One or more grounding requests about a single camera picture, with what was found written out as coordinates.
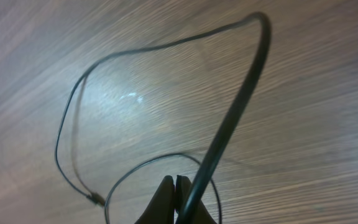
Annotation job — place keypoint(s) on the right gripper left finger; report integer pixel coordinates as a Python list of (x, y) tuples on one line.
[(160, 209)]

